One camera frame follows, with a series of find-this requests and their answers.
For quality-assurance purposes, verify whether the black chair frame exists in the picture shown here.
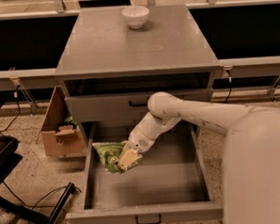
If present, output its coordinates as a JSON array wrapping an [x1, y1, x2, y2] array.
[[0, 103, 82, 215]]

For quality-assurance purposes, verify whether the black cable on left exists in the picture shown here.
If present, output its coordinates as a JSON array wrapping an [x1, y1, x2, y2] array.
[[0, 85, 24, 135]]

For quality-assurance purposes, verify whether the grey metal railing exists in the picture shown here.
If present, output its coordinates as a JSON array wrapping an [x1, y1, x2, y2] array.
[[0, 0, 280, 91]]

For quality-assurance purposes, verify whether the open grey lower drawer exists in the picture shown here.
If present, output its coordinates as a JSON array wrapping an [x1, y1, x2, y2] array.
[[67, 121, 223, 224]]

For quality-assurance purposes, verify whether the black lower drawer handle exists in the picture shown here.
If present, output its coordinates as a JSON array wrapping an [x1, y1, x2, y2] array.
[[135, 214, 162, 224]]

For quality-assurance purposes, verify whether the black upper drawer handle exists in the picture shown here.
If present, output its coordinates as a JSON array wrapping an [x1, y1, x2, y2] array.
[[128, 100, 148, 107]]

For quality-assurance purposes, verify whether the black adapter power cable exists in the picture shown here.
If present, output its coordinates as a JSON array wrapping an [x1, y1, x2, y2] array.
[[222, 69, 235, 104]]

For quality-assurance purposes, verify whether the closed grey upper drawer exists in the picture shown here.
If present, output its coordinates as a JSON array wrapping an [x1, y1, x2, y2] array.
[[64, 88, 215, 123]]

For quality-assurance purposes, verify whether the brown cardboard box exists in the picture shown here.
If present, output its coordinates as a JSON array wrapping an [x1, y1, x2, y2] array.
[[41, 86, 86, 156]]

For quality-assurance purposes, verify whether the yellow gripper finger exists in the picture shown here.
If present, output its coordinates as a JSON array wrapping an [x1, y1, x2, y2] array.
[[117, 149, 143, 171]]

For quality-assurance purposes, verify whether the grey drawer cabinet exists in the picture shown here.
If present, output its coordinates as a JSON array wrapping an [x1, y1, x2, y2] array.
[[55, 4, 218, 138]]

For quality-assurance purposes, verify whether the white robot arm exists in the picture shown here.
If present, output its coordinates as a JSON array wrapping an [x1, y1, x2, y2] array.
[[117, 92, 280, 224]]

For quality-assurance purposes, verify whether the white ceramic bowl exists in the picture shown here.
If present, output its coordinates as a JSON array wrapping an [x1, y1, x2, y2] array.
[[121, 6, 150, 28]]

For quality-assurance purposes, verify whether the black drawer handle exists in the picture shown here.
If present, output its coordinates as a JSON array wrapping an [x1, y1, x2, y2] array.
[[135, 214, 162, 224], [128, 100, 148, 107]]

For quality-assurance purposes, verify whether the green jalapeno chip bag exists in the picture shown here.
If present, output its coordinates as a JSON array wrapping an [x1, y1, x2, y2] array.
[[92, 139, 144, 176]]

